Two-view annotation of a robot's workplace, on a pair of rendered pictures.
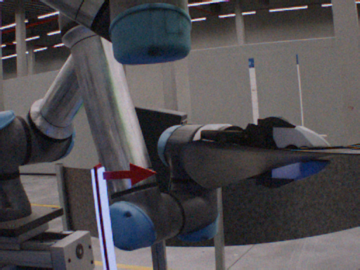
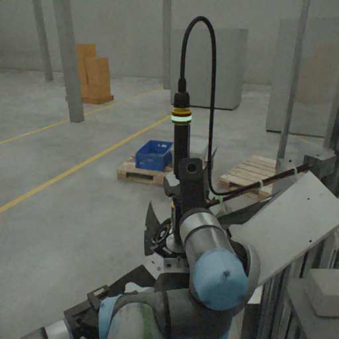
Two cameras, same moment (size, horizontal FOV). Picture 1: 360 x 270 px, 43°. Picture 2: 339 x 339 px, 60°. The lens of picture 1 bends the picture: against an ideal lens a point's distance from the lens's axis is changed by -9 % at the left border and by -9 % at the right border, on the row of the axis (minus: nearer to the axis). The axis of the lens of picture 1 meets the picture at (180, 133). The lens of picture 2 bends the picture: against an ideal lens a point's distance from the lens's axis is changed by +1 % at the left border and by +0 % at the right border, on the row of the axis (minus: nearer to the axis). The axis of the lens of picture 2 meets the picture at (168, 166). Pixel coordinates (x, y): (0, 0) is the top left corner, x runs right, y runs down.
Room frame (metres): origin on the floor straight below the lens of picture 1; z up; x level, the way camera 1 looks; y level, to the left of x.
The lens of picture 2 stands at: (0.55, 0.37, 1.77)
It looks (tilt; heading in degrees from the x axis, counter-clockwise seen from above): 24 degrees down; 268
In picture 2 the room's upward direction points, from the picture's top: straight up
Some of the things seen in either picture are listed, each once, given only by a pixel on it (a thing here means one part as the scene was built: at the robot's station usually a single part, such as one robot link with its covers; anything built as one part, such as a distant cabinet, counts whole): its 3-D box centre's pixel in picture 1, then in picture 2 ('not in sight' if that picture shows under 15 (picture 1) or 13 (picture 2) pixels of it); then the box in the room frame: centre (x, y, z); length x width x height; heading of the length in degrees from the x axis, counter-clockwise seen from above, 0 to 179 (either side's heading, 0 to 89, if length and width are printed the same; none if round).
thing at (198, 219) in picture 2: not in sight; (203, 234); (0.47, -0.06, 1.45); 0.08 x 0.05 x 0.08; 6
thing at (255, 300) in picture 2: not in sight; (258, 313); (0.15, -0.46, 0.73); 0.15 x 0.09 x 0.22; 176
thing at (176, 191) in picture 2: not in sight; (191, 212); (0.48, -0.14, 1.44); 0.12 x 0.08 x 0.09; 96
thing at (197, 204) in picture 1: (189, 209); not in sight; (0.82, -0.01, 1.08); 0.11 x 0.08 x 0.11; 140
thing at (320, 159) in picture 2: not in sight; (320, 163); (-0.04, -0.58, 1.35); 0.10 x 0.07 x 0.09; 31
